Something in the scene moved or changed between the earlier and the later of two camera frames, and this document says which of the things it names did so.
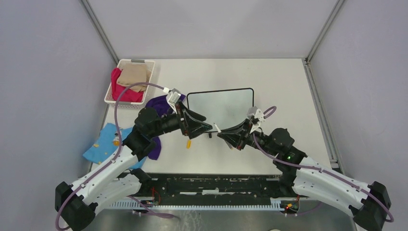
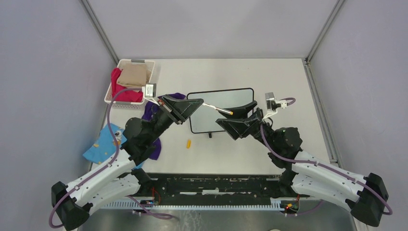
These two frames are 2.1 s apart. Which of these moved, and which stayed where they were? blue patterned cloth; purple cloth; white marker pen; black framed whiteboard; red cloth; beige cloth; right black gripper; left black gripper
Moved: white marker pen; right black gripper; left black gripper
Stayed: beige cloth; red cloth; blue patterned cloth; purple cloth; black framed whiteboard
